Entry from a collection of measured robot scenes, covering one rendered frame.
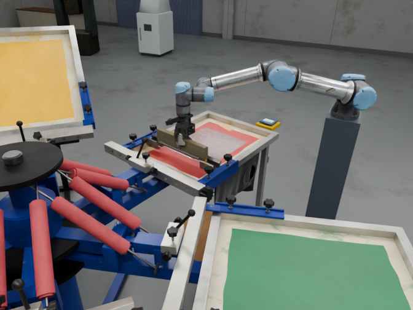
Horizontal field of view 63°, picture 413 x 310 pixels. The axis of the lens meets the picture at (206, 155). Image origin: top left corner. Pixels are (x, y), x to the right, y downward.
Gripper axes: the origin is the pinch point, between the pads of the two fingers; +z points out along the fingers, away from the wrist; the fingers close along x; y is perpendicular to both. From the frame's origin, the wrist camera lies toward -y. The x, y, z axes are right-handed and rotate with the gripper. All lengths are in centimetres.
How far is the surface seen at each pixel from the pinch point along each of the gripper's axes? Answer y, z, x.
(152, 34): -480, 54, 430
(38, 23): -887, 63, 378
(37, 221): 23, -18, -90
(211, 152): 8.1, 9.4, 17.3
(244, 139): 13.0, 9.6, 44.8
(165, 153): -12.0, 9.2, -0.7
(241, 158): 28.7, 6.1, 17.6
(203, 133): -11.5, 9.4, 34.1
